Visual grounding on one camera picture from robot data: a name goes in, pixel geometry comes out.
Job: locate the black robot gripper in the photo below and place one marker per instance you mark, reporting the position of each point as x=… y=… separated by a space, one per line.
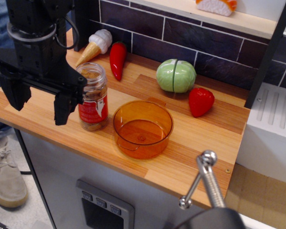
x=38 y=59

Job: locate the clear almond jar red label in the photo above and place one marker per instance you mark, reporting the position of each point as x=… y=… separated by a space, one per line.
x=93 y=113

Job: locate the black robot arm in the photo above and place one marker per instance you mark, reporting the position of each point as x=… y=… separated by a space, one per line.
x=35 y=14

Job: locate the orange transparent plastic pot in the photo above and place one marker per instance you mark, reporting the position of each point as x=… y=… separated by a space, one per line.
x=142 y=128

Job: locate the toy ice cream cone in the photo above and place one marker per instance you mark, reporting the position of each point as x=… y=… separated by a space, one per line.
x=99 y=43

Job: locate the red toy chili pepper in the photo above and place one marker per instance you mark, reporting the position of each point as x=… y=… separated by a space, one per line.
x=118 y=55

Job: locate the beige suede shoe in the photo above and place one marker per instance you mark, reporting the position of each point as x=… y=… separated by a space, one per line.
x=13 y=191

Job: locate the grey control panel with buttons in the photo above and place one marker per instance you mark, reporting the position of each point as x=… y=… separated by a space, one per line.
x=102 y=210

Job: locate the green toy cabbage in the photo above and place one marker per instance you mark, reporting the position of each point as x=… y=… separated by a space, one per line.
x=176 y=76

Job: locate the red toy strawberry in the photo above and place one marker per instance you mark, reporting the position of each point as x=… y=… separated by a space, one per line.
x=200 y=101

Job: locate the toy salmon sushi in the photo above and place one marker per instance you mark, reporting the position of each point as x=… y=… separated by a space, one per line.
x=221 y=7

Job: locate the light wooden shelf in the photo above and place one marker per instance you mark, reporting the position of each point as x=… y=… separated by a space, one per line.
x=237 y=21

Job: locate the white ribbed sink unit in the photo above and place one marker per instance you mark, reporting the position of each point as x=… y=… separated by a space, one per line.
x=263 y=147

